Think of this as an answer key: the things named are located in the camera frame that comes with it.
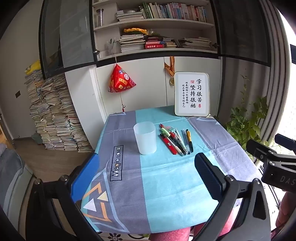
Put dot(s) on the red pyramid hanging ornament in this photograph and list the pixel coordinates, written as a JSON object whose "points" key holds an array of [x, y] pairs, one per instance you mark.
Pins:
{"points": [[121, 80]]}

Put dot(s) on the green leafy potted plant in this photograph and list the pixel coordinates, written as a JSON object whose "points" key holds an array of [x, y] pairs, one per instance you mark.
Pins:
{"points": [[247, 125]]}

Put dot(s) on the white bookshelf cabinet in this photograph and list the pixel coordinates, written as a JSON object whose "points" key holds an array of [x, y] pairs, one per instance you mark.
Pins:
{"points": [[143, 76]]}

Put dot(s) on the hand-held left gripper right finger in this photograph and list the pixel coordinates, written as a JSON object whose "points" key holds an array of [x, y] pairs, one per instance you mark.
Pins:
{"points": [[209, 175]]}

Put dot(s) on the person's right hand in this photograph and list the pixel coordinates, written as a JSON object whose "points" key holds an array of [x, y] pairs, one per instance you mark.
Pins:
{"points": [[288, 208]]}

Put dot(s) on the row of upright books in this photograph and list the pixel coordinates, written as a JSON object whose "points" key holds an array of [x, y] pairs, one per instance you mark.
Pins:
{"points": [[175, 11]]}

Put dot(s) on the person's red trousers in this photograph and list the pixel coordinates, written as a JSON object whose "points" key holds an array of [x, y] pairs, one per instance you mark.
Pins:
{"points": [[212, 228]]}

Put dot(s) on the green pen cap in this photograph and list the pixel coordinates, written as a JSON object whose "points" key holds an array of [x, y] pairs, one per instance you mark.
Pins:
{"points": [[167, 132]]}

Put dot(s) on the beige pen with clear cap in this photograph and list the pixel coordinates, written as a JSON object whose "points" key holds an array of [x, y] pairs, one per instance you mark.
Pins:
{"points": [[178, 136]]}

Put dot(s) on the slanted stack of thin booklets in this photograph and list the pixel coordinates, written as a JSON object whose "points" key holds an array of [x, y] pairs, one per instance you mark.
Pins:
{"points": [[195, 42]]}

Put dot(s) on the yellow flower garland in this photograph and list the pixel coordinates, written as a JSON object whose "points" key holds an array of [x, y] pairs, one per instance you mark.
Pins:
{"points": [[135, 30]]}

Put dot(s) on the floral patterned seat cushion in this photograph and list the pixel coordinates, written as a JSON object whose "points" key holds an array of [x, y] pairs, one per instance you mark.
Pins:
{"points": [[120, 236]]}

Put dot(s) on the large pile of worn books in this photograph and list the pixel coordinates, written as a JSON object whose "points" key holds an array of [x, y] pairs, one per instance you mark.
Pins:
{"points": [[55, 115]]}

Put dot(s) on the dark framed glass cabinet door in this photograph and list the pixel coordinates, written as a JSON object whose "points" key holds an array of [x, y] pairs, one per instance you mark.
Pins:
{"points": [[242, 30], [67, 34]]}

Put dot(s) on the clear acrylic pen holder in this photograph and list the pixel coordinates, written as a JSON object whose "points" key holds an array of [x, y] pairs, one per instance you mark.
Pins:
{"points": [[112, 47]]}

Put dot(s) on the yellow plush toy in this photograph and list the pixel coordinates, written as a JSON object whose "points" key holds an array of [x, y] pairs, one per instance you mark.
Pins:
{"points": [[33, 67]]}

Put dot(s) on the blue grey printed tablecloth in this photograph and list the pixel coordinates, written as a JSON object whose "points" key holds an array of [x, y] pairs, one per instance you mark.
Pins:
{"points": [[166, 180]]}

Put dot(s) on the glass jar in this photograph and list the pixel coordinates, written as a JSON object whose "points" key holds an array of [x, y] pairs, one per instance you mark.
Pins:
{"points": [[99, 18]]}

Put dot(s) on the framed calligraphy board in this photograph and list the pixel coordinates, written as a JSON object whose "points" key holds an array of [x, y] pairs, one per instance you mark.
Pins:
{"points": [[192, 93]]}

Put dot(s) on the stack of grey magazines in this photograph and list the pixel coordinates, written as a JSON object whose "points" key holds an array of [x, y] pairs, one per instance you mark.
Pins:
{"points": [[129, 16]]}

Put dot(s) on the grey sofa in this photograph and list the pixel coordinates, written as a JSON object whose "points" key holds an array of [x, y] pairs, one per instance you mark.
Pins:
{"points": [[10, 176]]}

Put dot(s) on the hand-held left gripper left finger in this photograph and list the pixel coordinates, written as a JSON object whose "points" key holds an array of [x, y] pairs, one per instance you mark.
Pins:
{"points": [[84, 179]]}

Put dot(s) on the dark wall switch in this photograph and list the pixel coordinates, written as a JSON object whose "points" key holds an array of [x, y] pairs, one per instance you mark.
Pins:
{"points": [[17, 94]]}

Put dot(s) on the translucent white plastic cup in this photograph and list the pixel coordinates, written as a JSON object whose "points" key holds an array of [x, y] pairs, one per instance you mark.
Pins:
{"points": [[144, 139]]}

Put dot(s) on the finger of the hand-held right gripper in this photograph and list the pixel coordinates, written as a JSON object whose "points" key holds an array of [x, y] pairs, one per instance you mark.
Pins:
{"points": [[259, 149], [286, 141]]}

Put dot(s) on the stacked red books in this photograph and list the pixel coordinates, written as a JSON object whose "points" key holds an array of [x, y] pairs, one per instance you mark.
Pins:
{"points": [[155, 44]]}

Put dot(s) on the gold medal with striped ribbon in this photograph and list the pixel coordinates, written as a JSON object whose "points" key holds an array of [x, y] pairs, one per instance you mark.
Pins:
{"points": [[171, 80]]}

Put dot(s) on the clear pen with blue cap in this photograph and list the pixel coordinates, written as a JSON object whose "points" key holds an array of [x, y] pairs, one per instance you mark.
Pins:
{"points": [[185, 139]]}

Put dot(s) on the clear pen with white grip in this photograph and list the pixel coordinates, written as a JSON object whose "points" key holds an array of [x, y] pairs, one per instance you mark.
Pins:
{"points": [[174, 132]]}

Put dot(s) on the yellow and black pen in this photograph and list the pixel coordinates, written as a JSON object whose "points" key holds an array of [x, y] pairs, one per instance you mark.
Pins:
{"points": [[189, 139]]}

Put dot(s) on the wide red and black pen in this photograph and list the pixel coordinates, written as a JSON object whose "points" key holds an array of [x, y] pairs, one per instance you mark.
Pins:
{"points": [[165, 140]]}

